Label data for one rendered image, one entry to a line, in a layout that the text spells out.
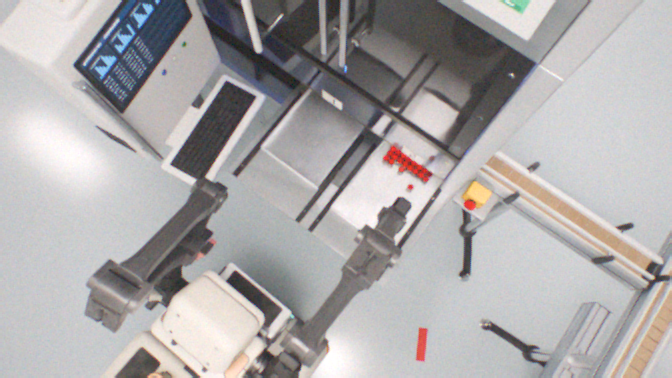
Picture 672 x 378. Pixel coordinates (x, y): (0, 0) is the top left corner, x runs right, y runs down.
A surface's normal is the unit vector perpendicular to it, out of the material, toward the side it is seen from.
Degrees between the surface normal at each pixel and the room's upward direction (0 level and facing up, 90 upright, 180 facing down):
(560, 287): 0
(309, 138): 0
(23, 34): 0
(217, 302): 42
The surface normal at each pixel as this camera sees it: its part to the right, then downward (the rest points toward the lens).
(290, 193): 0.02, -0.25
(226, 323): 0.43, -0.70
